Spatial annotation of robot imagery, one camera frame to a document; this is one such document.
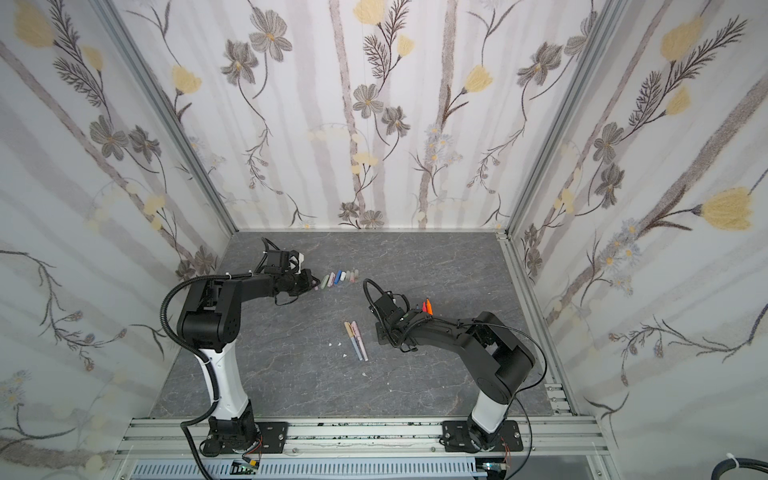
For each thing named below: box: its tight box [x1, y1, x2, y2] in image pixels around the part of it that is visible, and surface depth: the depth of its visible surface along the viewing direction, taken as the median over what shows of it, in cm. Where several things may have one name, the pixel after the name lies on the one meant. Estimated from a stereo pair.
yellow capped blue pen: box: [344, 321, 363, 361], surface depth 93 cm
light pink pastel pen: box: [350, 320, 369, 362], surface depth 92 cm
